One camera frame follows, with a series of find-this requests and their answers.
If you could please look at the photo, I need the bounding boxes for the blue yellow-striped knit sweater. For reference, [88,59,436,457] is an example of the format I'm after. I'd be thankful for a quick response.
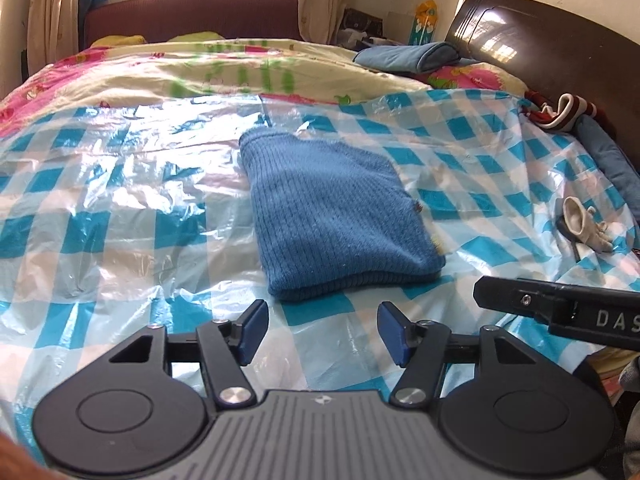
[239,129,447,302]

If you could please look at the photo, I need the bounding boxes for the floral cream pink quilt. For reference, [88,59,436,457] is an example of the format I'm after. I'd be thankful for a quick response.
[0,37,526,135]

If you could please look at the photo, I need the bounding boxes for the dark box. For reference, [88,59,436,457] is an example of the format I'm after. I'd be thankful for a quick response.
[342,7,383,37]

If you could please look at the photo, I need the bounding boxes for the yellow-green cushion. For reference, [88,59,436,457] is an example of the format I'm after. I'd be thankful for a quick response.
[166,30,224,43]

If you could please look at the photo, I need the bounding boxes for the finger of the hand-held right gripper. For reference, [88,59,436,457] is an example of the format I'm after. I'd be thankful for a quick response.
[474,274,577,329]
[517,276,640,300]

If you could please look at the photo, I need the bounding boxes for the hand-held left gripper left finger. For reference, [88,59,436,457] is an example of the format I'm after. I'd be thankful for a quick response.
[107,299,270,409]

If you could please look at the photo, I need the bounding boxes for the dark wooden headboard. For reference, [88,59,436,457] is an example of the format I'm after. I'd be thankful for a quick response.
[445,0,640,161]

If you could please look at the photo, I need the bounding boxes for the red white striped cloth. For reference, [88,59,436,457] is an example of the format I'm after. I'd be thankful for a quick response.
[522,91,598,134]

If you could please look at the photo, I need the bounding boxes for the beige curtain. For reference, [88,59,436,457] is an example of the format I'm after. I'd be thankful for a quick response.
[27,0,86,58]
[295,0,358,45]

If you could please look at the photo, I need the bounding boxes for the yellow cushion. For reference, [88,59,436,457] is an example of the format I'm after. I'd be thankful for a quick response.
[95,35,147,49]

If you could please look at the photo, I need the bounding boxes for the maroon upholstered bench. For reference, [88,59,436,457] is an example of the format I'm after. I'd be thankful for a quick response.
[82,0,303,51]

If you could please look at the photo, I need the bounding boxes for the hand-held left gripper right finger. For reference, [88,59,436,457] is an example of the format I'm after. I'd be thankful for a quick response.
[377,301,545,408]

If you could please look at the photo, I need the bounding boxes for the beige glove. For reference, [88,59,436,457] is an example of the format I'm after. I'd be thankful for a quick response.
[562,196,614,252]

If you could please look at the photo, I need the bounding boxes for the blue-grey bolster pillow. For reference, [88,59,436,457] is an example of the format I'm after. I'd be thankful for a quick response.
[575,117,640,206]

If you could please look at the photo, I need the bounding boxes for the blue white checkered plastic sheet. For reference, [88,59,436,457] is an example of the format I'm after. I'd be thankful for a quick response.
[0,87,640,451]

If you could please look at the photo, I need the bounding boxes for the folded blue cloth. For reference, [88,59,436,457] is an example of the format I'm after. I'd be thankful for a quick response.
[352,40,463,75]

